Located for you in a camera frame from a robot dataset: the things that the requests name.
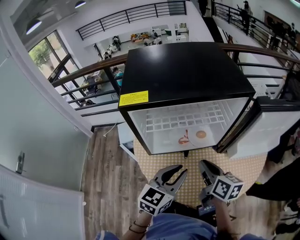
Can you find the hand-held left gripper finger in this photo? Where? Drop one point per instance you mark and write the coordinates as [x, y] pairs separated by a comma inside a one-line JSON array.
[[170, 174], [179, 184]]

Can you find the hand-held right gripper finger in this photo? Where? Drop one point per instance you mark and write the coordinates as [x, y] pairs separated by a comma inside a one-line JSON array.
[[204, 171], [213, 171]]

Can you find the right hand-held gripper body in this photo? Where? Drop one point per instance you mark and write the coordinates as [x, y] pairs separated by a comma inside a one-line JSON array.
[[226, 187]]

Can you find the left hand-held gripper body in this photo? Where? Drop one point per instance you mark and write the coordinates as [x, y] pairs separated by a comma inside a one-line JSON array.
[[153, 199]]

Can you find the white plate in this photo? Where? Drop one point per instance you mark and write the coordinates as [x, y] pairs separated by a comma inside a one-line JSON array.
[[199, 143]]

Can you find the round orange food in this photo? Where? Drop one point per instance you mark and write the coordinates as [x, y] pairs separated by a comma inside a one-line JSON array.
[[200, 134]]

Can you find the red food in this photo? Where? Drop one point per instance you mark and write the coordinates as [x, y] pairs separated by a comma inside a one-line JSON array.
[[183, 140]]

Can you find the black mini fridge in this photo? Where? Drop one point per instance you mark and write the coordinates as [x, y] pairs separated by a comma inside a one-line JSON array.
[[182, 72]]

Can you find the person's right forearm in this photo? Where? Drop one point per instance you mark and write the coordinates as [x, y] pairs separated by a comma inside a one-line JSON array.
[[222, 218]]

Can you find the person's left forearm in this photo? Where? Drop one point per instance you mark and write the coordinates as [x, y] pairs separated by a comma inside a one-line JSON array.
[[138, 222]]

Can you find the black device with screen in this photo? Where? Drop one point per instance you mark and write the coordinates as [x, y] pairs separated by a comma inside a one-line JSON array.
[[206, 207]]

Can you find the black wrist bands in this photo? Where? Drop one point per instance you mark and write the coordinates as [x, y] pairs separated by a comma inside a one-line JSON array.
[[138, 227]]

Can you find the person's blue shirt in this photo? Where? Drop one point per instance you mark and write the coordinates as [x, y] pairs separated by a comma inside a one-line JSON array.
[[175, 227]]

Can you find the clear glass plate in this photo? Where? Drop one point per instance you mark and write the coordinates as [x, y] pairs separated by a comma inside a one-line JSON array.
[[172, 138]]

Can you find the white box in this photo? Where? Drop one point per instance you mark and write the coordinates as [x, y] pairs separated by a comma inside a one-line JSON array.
[[125, 136]]

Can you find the thin black railing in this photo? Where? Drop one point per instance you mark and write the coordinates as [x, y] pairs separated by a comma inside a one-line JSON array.
[[131, 14]]

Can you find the black framed window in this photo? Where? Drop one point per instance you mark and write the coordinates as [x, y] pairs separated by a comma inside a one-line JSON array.
[[49, 56]]

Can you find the black pendant lamp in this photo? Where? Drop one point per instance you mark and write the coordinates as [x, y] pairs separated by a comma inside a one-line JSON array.
[[80, 3], [33, 27]]

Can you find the black railing with wooden rail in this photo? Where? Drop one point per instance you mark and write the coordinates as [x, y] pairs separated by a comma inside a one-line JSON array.
[[93, 68]]

